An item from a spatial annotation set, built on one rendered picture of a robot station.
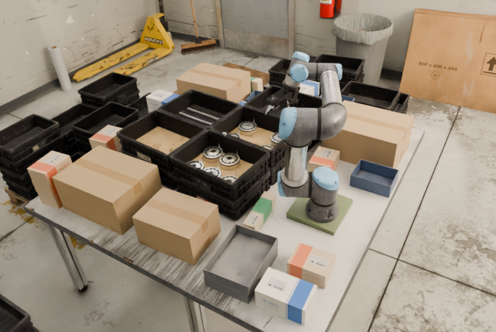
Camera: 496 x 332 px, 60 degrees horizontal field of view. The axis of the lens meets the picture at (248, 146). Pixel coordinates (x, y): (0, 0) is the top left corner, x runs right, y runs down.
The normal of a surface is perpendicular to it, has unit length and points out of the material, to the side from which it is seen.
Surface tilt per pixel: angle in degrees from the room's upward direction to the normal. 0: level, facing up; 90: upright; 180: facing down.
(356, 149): 90
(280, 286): 0
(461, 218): 0
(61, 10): 90
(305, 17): 90
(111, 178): 0
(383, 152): 90
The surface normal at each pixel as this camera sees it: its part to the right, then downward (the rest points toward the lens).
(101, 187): -0.05, -0.82
